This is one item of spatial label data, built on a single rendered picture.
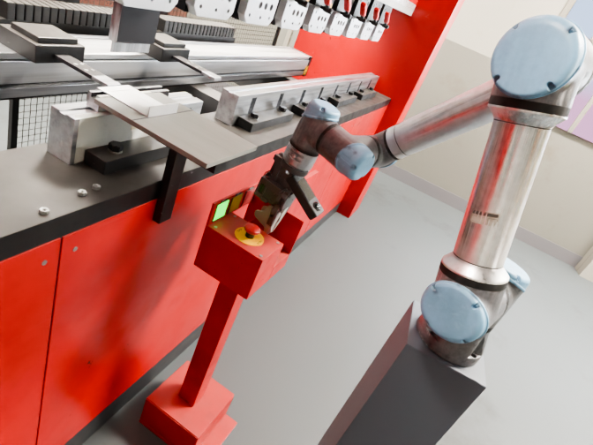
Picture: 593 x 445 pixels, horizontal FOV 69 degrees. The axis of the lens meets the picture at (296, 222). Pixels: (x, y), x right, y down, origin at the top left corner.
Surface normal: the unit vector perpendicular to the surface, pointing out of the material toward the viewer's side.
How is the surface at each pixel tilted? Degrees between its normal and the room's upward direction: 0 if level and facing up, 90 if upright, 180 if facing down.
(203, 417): 0
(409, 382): 90
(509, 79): 83
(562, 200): 90
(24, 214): 0
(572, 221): 90
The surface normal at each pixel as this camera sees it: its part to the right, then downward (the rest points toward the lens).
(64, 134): -0.40, 0.32
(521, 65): -0.63, 0.02
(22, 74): 0.84, 0.50
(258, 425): 0.36, -0.80
